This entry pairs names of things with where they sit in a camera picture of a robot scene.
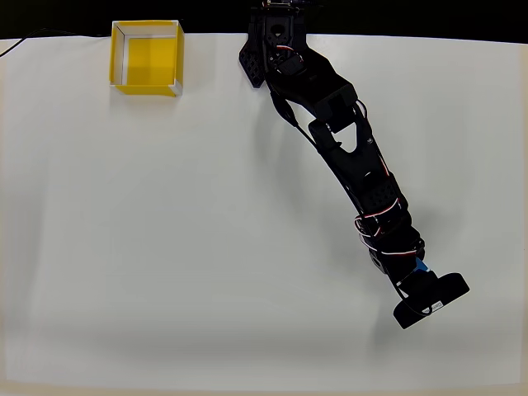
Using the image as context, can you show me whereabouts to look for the yellow open box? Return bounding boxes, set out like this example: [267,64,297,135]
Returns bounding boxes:
[109,19,185,99]

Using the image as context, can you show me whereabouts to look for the red white servo wires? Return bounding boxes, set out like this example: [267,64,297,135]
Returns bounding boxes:
[353,196,420,257]

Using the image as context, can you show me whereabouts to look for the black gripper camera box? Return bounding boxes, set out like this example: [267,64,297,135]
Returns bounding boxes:
[391,271,470,330]

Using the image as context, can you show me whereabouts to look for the thin black table cable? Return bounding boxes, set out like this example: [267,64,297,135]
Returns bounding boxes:
[0,27,112,59]

